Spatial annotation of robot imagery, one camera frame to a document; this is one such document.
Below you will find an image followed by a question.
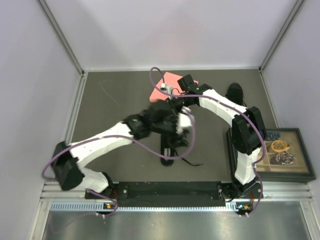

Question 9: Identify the black sneaker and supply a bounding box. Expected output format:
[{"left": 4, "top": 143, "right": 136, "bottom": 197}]
[
  {"left": 225, "top": 82, "right": 247, "bottom": 107},
  {"left": 160, "top": 134, "right": 176, "bottom": 167}
]

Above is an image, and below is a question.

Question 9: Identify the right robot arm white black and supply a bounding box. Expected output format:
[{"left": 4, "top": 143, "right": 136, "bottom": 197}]
[{"left": 166, "top": 75, "right": 267, "bottom": 198}]

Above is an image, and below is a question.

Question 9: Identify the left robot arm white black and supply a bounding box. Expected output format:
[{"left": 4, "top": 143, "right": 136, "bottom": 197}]
[{"left": 50, "top": 100, "right": 194, "bottom": 199}]

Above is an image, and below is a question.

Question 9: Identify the pink folded cloth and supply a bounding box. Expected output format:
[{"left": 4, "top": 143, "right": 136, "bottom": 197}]
[{"left": 149, "top": 71, "right": 185, "bottom": 102}]

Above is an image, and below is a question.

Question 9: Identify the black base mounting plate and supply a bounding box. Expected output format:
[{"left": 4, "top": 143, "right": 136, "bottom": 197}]
[{"left": 84, "top": 181, "right": 265, "bottom": 207}]

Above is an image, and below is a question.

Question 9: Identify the dark framed compartment box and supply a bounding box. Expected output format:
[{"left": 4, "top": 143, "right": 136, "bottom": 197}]
[{"left": 225, "top": 127, "right": 316, "bottom": 184}]

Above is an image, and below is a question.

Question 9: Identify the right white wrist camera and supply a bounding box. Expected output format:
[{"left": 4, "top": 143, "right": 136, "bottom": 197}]
[{"left": 160, "top": 83, "right": 173, "bottom": 94}]

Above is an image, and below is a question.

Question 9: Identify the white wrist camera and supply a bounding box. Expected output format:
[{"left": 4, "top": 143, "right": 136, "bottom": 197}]
[
  {"left": 160, "top": 83, "right": 173, "bottom": 94},
  {"left": 176, "top": 106, "right": 194, "bottom": 135}
]

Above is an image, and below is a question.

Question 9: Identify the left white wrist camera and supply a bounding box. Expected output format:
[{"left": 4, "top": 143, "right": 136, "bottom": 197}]
[{"left": 176, "top": 106, "right": 194, "bottom": 135}]

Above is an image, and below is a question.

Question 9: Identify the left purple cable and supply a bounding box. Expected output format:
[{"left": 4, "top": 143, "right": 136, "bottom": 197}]
[{"left": 41, "top": 113, "right": 196, "bottom": 218}]

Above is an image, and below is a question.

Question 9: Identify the purple cable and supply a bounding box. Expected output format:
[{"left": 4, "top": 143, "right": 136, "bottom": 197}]
[
  {"left": 149, "top": 66, "right": 266, "bottom": 217},
  {"left": 41, "top": 113, "right": 196, "bottom": 218}
]

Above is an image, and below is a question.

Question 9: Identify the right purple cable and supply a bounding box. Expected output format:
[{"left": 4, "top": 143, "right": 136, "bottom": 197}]
[{"left": 149, "top": 66, "right": 266, "bottom": 217}]

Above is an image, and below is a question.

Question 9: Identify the grey slotted cable duct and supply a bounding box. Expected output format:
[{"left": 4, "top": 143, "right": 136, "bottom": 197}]
[{"left": 50, "top": 201, "right": 250, "bottom": 212}]

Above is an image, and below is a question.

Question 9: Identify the aluminium frame rail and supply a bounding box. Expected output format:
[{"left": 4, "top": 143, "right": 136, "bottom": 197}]
[{"left": 39, "top": 181, "right": 315, "bottom": 202}]

